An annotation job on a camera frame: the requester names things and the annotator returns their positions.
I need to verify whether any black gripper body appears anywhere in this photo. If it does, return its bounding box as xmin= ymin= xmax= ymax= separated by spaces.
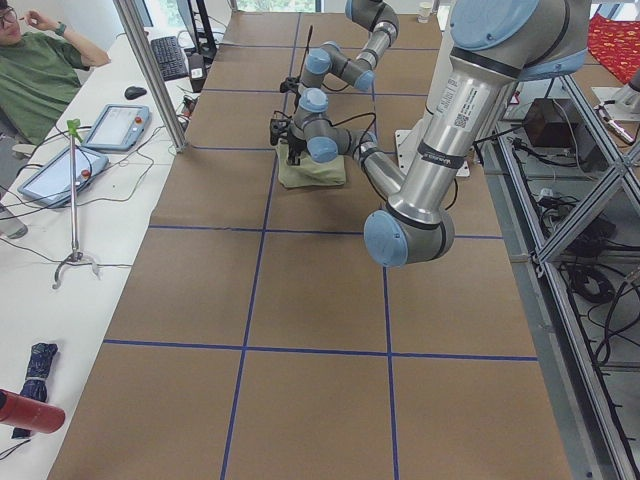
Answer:
xmin=279 ymin=76 xmax=301 ymax=100
xmin=269 ymin=117 xmax=306 ymax=156

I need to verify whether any green long sleeve shirt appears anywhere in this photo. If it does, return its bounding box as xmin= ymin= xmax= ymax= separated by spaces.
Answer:
xmin=275 ymin=144 xmax=347 ymax=189

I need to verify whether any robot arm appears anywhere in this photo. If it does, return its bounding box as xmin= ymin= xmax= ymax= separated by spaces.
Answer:
xmin=279 ymin=0 xmax=399 ymax=100
xmin=269 ymin=0 xmax=590 ymax=267

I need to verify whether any black box with label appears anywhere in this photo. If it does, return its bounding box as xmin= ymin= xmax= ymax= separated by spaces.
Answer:
xmin=188 ymin=53 xmax=207 ymax=93

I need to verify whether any black keyboard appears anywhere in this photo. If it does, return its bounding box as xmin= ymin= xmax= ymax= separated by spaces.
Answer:
xmin=150 ymin=36 xmax=189 ymax=81

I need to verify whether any black computer mouse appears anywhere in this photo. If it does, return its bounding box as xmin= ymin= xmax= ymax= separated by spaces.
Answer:
xmin=124 ymin=86 xmax=147 ymax=100

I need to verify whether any white paper cup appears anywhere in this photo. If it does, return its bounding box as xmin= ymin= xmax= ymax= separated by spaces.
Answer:
xmin=417 ymin=1 xmax=433 ymax=23

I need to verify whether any teach pendant far side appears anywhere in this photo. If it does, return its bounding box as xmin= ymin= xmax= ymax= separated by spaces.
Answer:
xmin=18 ymin=147 xmax=109 ymax=207

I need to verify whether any person in green shirt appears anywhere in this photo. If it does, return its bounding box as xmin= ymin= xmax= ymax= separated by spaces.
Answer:
xmin=1 ymin=1 xmax=110 ymax=144

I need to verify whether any black power box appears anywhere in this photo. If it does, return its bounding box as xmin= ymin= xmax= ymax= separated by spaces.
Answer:
xmin=523 ymin=98 xmax=595 ymax=151

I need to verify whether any folded dark blue umbrella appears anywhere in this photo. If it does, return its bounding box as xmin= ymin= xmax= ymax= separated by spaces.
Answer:
xmin=12 ymin=343 xmax=58 ymax=439

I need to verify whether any red cylindrical bottle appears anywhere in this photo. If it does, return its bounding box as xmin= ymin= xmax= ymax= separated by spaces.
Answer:
xmin=1 ymin=390 xmax=66 ymax=434

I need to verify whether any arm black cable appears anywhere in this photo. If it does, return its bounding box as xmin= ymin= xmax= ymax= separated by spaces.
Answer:
xmin=294 ymin=25 xmax=351 ymax=94
xmin=324 ymin=112 xmax=459 ymax=211

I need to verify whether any aluminium frame post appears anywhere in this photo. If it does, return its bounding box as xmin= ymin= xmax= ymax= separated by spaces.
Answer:
xmin=113 ymin=0 xmax=187 ymax=153

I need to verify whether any white camera mast pedestal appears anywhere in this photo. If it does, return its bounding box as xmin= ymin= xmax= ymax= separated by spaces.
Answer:
xmin=395 ymin=1 xmax=456 ymax=173

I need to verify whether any teach pendant near post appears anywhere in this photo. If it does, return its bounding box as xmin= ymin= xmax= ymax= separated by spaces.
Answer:
xmin=81 ymin=104 xmax=151 ymax=153

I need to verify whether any green handled reacher grabber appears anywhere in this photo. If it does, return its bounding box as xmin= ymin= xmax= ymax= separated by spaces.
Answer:
xmin=52 ymin=119 xmax=100 ymax=290

